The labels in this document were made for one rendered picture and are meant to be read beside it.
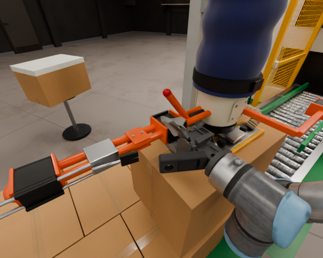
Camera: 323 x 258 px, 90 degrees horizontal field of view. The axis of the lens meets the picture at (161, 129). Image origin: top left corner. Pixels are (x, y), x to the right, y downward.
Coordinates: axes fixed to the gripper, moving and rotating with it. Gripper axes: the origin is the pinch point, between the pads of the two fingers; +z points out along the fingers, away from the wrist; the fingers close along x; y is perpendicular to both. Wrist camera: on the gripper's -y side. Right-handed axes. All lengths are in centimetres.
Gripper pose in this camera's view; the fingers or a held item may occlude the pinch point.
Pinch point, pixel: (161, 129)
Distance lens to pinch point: 50.1
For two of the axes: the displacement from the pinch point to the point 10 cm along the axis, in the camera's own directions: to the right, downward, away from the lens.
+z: -6.0, -4.8, 6.4
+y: 8.0, -3.6, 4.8
